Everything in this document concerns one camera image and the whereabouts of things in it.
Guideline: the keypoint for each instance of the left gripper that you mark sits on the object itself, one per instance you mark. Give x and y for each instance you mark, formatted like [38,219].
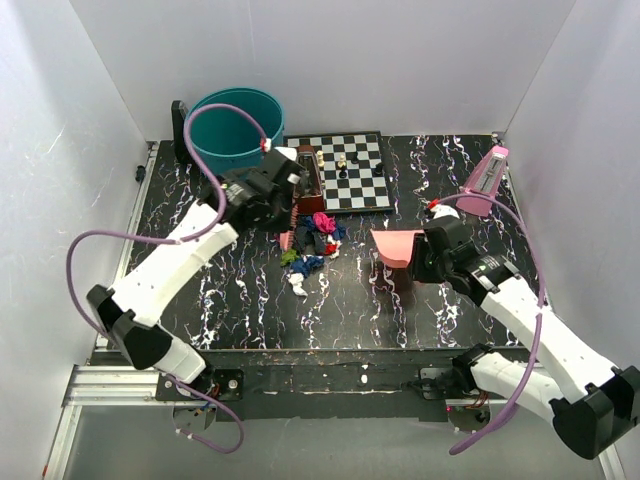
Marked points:
[282,224]

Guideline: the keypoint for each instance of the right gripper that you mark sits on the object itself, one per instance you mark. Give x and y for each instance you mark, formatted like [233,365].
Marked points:
[419,274]

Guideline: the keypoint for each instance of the pink hand brush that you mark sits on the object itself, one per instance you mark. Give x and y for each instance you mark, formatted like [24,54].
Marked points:
[286,239]

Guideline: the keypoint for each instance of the pink dustpan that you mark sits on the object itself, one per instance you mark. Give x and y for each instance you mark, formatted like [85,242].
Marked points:
[394,247]

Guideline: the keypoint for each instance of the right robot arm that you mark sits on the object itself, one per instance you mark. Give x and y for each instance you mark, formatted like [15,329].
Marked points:
[589,401]

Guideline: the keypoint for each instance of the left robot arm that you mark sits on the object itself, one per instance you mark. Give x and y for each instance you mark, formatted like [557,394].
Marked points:
[130,310]

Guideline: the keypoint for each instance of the brown wooden metronome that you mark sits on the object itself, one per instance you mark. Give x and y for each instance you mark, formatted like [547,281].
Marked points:
[309,191]

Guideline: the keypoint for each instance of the green paper scrap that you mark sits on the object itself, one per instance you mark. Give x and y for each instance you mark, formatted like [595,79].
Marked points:
[288,257]

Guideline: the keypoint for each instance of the blue paper scrap centre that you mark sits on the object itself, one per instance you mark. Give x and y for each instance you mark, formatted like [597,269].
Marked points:
[306,265]

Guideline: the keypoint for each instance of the red paper scrap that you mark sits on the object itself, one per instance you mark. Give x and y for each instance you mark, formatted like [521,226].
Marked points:
[332,250]

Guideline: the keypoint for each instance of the white paper scrap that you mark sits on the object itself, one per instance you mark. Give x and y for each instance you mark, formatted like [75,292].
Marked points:
[296,281]

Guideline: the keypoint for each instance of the pink metronome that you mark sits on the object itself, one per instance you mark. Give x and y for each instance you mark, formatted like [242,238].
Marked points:
[484,181]

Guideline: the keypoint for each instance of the teal plastic bucket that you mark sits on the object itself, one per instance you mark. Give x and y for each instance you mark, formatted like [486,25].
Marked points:
[224,139]

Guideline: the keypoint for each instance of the black and white chessboard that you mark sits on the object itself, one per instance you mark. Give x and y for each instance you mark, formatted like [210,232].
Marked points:
[360,192]

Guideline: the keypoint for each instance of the black chess piece right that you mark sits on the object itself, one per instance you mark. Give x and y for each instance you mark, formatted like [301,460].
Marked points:
[378,169]

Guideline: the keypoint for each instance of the black metronome behind bucket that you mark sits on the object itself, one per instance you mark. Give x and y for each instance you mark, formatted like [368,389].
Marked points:
[179,114]

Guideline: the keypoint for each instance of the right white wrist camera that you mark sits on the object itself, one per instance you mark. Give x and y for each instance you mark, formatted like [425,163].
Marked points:
[436,210]

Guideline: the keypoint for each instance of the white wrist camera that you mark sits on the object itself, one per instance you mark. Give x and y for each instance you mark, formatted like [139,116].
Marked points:
[280,165]
[436,210]

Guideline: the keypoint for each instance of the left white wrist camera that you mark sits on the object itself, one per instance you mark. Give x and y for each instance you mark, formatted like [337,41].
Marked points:
[280,165]

